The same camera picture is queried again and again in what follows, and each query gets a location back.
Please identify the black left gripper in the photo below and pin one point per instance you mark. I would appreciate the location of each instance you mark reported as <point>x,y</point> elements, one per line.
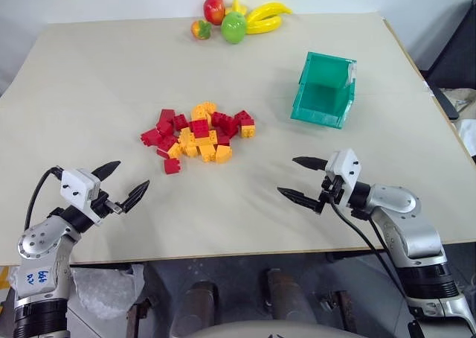
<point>102,203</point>

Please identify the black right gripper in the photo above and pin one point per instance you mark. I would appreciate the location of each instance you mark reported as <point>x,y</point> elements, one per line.
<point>332,191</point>

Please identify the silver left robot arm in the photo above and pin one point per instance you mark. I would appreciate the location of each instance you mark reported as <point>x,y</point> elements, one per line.
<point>37,241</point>

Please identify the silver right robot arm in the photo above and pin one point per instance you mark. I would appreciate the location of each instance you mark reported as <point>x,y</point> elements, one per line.
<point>413,226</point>

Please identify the green plastic bin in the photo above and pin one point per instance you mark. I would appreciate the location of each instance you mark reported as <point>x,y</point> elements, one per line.
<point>323,92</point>

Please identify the clear bubble wrap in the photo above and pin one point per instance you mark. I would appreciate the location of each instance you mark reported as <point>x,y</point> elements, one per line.
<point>102,287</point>

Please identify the dark brown rounded cylinder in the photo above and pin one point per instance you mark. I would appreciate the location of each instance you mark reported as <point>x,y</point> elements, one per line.
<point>197,308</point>
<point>288,297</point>

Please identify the white crumpled bag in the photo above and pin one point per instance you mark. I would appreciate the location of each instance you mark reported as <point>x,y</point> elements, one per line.
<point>466,137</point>

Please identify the yellow toy banana bunch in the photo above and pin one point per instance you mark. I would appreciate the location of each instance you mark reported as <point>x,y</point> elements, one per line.
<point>266,18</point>

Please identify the green toy apple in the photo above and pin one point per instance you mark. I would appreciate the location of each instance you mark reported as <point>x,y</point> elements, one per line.
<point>233,27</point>

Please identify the orange toy persimmon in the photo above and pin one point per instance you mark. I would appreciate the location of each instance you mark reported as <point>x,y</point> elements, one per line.
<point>201,30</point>

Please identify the yellow toy star fruit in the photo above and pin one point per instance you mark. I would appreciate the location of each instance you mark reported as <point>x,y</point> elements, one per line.
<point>236,7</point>

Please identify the black chair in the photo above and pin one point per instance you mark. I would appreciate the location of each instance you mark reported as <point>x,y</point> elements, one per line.
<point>451,55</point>

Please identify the red toy apple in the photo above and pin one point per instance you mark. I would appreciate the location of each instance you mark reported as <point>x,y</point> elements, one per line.
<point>213,9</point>

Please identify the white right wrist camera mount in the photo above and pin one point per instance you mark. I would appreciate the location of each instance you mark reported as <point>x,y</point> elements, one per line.
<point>346,166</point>

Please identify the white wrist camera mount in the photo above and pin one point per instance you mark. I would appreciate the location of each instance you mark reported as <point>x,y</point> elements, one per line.
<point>346,166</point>
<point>76,185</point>

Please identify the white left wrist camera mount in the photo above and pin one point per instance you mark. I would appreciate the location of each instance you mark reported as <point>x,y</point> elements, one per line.
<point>76,185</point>

